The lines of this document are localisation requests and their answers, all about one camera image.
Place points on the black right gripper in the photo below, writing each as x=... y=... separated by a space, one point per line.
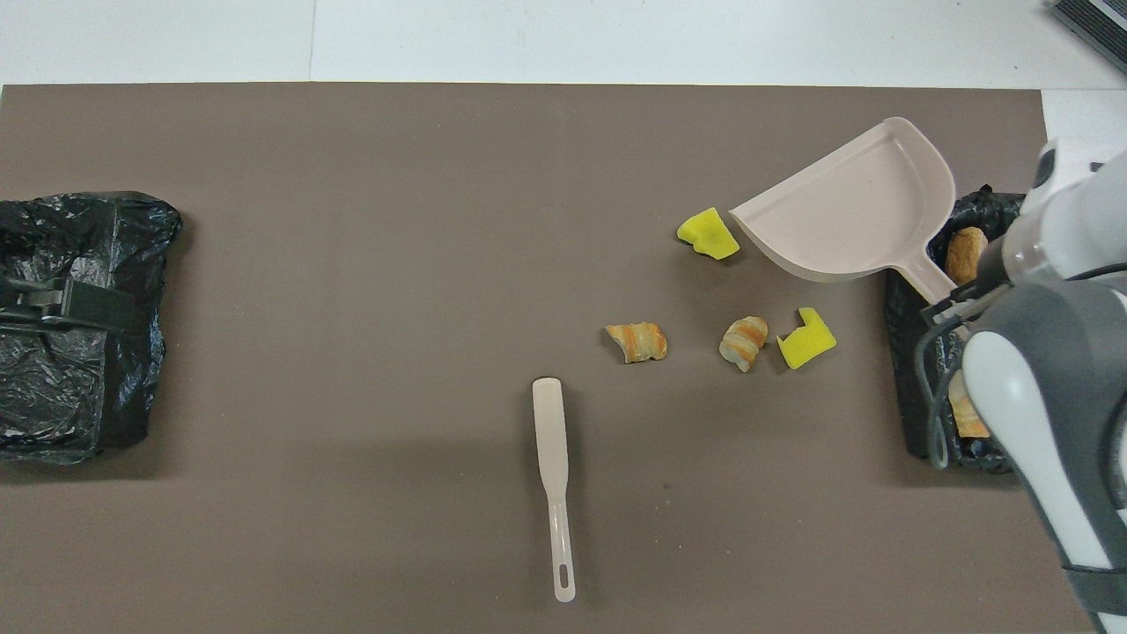
x=988 y=298

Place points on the brown bread roll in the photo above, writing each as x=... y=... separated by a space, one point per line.
x=966 y=254

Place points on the small striped croissant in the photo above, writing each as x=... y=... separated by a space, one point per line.
x=636 y=342
x=967 y=421
x=745 y=342

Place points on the beige plastic dustpan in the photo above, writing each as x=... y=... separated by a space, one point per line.
x=854 y=220

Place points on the notched yellow sponge piece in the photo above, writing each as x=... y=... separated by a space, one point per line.
x=806 y=342

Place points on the beige hand brush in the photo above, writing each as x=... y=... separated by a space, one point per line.
x=550 y=423

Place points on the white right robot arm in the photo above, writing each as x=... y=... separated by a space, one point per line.
x=1057 y=387

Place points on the black bag lined bin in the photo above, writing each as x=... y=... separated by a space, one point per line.
x=79 y=396
x=907 y=387

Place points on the brown table mat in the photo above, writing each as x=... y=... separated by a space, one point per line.
x=352 y=352

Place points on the dark ribbed panel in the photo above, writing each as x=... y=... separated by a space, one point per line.
x=1096 y=26

